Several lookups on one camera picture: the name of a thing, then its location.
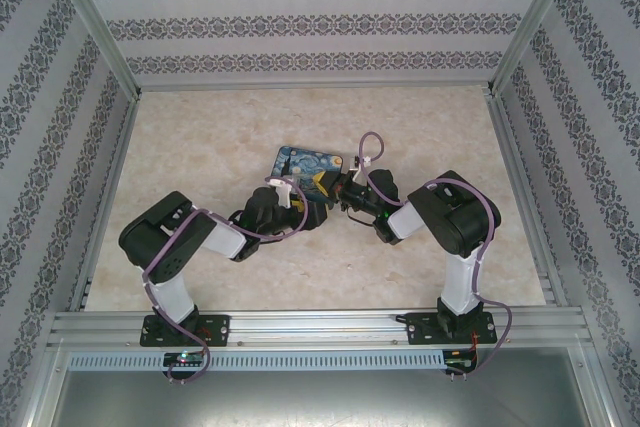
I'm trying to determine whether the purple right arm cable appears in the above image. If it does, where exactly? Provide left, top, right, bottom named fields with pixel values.
left=358, top=131, right=515, bottom=379

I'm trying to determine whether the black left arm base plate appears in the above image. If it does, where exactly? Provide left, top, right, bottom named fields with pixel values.
left=141, top=314, right=231, bottom=348

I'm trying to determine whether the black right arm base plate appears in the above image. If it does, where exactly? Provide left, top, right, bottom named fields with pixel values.
left=407, top=312, right=496, bottom=346

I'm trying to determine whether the aluminium back rail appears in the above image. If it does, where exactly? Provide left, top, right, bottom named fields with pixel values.
left=137, top=84, right=494, bottom=95

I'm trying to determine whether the aluminium side rail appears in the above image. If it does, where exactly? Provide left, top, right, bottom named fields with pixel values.
left=69, top=96, right=142, bottom=313
left=487, top=94, right=567, bottom=309

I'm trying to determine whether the slotted grey cable duct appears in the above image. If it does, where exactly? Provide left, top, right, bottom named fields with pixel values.
left=67, top=350, right=446, bottom=371

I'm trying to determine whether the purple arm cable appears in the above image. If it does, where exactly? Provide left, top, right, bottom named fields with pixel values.
left=358, top=131, right=515, bottom=379
left=141, top=181, right=310, bottom=384

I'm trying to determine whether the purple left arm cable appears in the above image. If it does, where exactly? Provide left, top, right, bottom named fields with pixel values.
left=141, top=181, right=310, bottom=384

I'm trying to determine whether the aluminium frame post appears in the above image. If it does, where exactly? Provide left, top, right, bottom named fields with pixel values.
left=42, top=0, right=145, bottom=101
left=485, top=0, right=585, bottom=96

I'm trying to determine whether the teal box with painting print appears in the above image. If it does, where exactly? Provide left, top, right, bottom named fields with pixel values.
left=263, top=145, right=346, bottom=201

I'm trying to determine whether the aluminium mounting rail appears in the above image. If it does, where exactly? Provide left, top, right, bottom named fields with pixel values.
left=47, top=310, right=591, bottom=349

